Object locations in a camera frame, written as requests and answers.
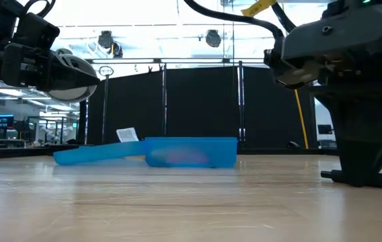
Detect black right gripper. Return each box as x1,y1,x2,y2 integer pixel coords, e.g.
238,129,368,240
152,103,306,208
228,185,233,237
280,3,382,186

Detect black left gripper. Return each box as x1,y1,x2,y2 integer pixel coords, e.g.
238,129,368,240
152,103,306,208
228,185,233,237
1,42,102,92

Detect blue translucent plastic supply box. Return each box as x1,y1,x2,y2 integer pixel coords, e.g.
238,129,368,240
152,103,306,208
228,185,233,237
145,136,239,169

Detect round white lamp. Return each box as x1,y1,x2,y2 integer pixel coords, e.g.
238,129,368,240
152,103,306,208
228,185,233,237
48,48,98,104

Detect small dark monitor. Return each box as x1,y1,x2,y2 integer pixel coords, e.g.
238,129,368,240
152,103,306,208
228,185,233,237
317,124,334,135

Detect black ceiling-mounted device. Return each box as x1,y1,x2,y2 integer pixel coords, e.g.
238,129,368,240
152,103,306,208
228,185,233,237
205,29,223,48
98,30,124,58

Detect white background robot arms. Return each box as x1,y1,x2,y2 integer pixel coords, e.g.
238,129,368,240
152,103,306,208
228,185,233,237
39,124,75,143

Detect black partition panel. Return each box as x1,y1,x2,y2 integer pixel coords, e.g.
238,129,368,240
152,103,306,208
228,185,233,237
87,69,164,145
166,67,241,149
243,67,317,149

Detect small blue-screen monitor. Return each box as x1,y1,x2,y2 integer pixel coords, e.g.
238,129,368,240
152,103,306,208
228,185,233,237
0,114,15,130

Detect white paper tag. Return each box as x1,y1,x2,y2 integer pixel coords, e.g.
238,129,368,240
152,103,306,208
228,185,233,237
116,126,140,143

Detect silver partition pole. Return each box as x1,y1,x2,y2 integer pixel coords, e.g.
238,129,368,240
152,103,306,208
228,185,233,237
161,63,168,137
237,61,246,149

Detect yellow tape tag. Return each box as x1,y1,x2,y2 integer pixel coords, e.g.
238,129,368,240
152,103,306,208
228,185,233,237
240,0,278,17

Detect black ring-topped stand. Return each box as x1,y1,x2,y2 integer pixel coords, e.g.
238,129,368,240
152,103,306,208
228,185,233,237
98,65,115,145

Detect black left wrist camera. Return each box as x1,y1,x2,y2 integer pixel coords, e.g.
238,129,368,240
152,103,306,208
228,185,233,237
11,12,61,46

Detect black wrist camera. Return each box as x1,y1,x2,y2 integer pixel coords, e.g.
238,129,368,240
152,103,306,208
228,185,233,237
11,12,61,46
264,48,323,90

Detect yellow cable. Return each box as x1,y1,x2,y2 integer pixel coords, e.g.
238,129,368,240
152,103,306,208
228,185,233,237
293,89,310,149

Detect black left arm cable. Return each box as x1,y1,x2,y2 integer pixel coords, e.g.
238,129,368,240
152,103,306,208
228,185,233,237
22,0,57,19

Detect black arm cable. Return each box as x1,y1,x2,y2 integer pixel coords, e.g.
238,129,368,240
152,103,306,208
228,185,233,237
22,0,57,19
183,0,296,43

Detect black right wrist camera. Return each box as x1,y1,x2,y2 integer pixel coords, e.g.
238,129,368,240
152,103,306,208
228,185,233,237
264,48,323,90

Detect horizontal metal frame bar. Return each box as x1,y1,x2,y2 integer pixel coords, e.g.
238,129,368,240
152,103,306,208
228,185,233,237
86,56,266,65

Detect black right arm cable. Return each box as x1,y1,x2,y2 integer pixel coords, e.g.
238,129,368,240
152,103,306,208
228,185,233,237
183,0,296,43

